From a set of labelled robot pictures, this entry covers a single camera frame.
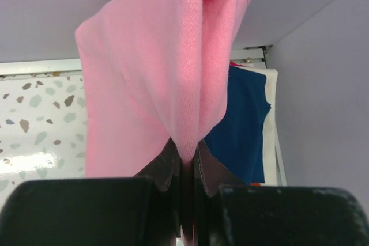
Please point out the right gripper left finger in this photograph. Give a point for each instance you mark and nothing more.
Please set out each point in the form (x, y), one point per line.
(138, 210)

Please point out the folded red t shirt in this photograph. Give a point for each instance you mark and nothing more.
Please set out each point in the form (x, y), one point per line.
(235, 64)

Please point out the aluminium frame rail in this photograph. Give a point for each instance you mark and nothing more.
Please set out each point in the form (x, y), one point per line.
(72, 65)

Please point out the folded orange t shirt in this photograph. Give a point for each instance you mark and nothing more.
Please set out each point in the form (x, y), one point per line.
(256, 184)

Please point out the folded white t shirt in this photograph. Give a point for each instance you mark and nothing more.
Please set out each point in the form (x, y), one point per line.
(273, 166)

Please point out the pink t shirt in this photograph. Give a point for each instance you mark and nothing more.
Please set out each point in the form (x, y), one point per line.
(154, 70)

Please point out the folded blue t shirt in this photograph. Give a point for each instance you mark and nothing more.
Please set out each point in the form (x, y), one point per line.
(237, 140)

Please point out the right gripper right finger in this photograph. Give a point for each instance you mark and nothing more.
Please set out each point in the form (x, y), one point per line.
(231, 212)

